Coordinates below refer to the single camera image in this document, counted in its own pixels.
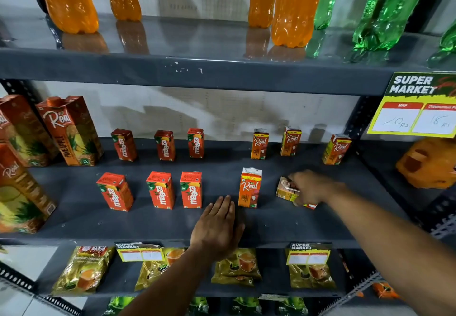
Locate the person's right hand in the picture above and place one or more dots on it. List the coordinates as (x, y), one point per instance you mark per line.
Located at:
(315, 188)

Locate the person's left hand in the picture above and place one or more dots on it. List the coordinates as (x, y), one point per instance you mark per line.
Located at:
(213, 235)

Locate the person's right fingers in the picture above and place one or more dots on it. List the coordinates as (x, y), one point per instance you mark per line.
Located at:
(297, 184)

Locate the person's left little finger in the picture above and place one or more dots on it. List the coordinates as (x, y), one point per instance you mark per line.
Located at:
(202, 221)

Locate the person's left middle finger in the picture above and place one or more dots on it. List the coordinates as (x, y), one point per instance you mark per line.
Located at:
(222, 209)

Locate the person's left thumb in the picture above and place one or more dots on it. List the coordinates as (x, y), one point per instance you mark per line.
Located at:
(240, 233)

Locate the small orange juice carton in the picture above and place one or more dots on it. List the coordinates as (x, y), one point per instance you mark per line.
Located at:
(336, 150)
(259, 144)
(290, 142)
(285, 191)
(249, 188)

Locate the person's left forearm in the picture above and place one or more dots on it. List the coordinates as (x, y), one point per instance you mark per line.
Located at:
(171, 287)

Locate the person's right forearm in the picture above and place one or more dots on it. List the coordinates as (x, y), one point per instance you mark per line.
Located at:
(392, 244)

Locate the gold tea packet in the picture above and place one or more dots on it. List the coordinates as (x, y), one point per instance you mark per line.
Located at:
(82, 271)
(312, 276)
(237, 267)
(153, 271)

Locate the group of red mango cartons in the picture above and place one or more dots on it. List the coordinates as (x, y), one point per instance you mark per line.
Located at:
(160, 191)

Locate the small yellow shelf price tag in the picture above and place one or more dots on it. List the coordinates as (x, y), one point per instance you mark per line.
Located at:
(272, 296)
(308, 254)
(139, 253)

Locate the green tea packet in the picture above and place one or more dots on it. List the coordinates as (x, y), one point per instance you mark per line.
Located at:
(246, 307)
(117, 305)
(198, 307)
(293, 308)

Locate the orange plastic bag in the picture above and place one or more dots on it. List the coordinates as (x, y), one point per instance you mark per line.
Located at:
(427, 164)

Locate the grey metal shelving rack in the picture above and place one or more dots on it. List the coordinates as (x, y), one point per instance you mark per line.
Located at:
(213, 73)

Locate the large yellow green price sign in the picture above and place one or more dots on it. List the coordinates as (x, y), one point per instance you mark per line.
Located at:
(415, 112)

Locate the small orange packet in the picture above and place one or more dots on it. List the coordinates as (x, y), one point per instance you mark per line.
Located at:
(385, 290)

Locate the grey perforated metal rack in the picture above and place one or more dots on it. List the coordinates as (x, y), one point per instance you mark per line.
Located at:
(441, 219)

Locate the large pineapple juice carton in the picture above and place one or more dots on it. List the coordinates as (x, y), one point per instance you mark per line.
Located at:
(25, 134)
(19, 191)
(71, 130)

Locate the green soda bottle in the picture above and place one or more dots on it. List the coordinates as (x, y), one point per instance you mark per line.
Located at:
(449, 39)
(327, 2)
(388, 12)

